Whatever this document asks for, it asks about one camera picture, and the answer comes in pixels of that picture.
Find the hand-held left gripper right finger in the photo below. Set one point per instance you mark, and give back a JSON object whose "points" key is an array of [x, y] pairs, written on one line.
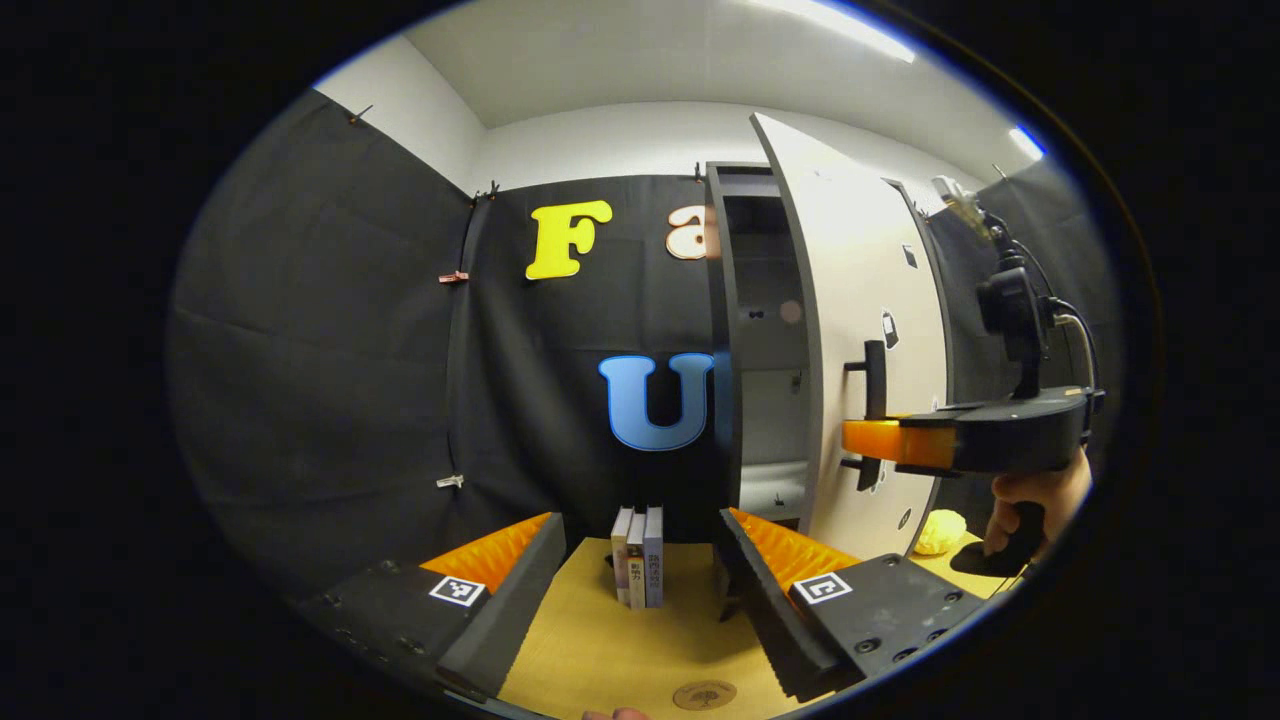
{"points": [[770, 610]]}

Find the tan spine book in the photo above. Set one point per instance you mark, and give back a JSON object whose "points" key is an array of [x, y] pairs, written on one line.
{"points": [[636, 570]]}

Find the grey blue book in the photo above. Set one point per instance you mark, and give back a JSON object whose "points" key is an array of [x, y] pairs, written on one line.
{"points": [[654, 560]]}

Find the black backdrop cloth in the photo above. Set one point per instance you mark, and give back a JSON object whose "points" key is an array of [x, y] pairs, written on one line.
{"points": [[330, 400]]}

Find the dark grey cabinet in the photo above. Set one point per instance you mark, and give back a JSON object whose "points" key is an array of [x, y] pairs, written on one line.
{"points": [[725, 350]]}

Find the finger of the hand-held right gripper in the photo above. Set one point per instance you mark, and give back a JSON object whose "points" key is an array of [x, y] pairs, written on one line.
{"points": [[870, 440]]}

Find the beige cabinet door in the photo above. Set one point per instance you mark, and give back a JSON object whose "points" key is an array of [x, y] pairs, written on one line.
{"points": [[850, 260]]}

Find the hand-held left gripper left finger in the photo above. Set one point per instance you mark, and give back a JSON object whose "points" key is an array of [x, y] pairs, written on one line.
{"points": [[515, 610]]}

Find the small ceiling light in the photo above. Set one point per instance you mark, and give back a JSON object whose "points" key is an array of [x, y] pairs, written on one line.
{"points": [[1027, 142]]}

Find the round wooden coaster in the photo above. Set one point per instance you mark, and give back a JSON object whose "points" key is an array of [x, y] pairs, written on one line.
{"points": [[704, 694]]}

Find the yellow lumpy sponge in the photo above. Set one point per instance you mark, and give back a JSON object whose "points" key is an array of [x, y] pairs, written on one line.
{"points": [[940, 532]]}

